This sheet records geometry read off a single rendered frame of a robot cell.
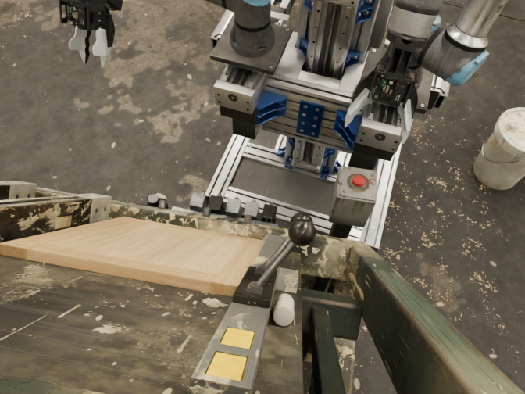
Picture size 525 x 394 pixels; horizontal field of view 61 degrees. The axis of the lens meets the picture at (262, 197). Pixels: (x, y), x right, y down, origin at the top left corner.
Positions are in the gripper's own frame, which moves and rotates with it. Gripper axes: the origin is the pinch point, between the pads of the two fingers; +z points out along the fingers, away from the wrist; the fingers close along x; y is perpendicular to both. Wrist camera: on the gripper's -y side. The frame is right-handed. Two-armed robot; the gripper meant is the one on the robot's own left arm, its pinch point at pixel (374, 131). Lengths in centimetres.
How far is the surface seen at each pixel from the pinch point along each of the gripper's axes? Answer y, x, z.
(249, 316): 53, -9, 6
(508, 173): -146, 76, 58
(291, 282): 26.9, -6.4, 22.4
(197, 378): 69, -9, -2
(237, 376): 67, -6, -2
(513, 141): -140, 69, 39
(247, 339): 59, -7, 3
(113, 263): 40, -36, 20
